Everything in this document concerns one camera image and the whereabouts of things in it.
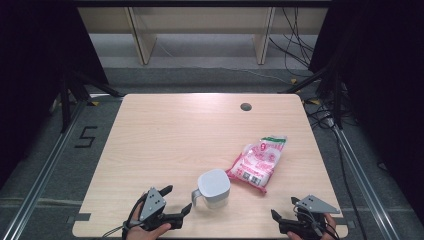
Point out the black metal stand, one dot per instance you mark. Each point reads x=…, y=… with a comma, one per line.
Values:
x=338, y=100
x=65, y=106

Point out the person's right hand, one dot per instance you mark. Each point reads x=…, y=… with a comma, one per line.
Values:
x=330, y=225

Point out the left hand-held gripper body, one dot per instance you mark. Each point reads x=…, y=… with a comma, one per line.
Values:
x=152, y=204

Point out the dark curtain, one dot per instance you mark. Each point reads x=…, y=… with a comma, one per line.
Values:
x=383, y=83
x=36, y=66

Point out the aluminium floor rail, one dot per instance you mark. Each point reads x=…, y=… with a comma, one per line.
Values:
x=40, y=180
x=363, y=180

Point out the clear jar with white lid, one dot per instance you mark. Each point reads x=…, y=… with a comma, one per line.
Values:
x=213, y=188

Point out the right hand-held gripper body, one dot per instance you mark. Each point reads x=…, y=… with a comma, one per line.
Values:
x=316, y=206

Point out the pink and white plastic bag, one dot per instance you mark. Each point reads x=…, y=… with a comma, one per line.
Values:
x=258, y=161

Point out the beige wooden shelf unit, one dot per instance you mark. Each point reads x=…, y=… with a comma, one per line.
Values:
x=200, y=20

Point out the person's left hand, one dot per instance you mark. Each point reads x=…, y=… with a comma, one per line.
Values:
x=146, y=234

